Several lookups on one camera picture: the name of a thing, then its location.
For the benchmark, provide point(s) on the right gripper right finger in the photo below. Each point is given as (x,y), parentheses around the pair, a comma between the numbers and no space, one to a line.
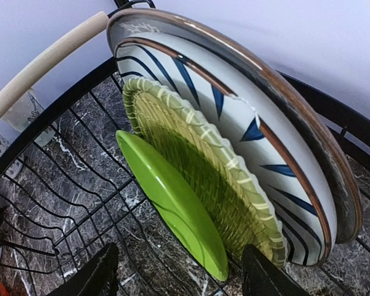
(261,277)

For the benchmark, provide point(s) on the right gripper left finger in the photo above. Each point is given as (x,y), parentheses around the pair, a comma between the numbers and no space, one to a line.
(97,277)

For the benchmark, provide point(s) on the green plastic plate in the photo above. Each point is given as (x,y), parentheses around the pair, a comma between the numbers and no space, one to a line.
(176,202)

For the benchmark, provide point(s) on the yellow woven plate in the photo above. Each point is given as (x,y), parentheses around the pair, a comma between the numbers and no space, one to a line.
(230,193)

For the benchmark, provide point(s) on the floral white tall cup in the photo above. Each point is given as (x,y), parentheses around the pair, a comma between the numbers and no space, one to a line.
(23,112)

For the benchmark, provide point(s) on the blue striped white plate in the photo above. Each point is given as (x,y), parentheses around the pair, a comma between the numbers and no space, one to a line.
(259,132)

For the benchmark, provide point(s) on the grey reindeer plate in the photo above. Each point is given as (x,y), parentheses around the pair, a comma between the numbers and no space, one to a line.
(285,97)

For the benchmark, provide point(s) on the black wire dish rack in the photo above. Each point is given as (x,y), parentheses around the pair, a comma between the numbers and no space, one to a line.
(67,191)

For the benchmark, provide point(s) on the left wooden rack handle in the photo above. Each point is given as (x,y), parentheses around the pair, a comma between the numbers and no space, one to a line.
(49,58)

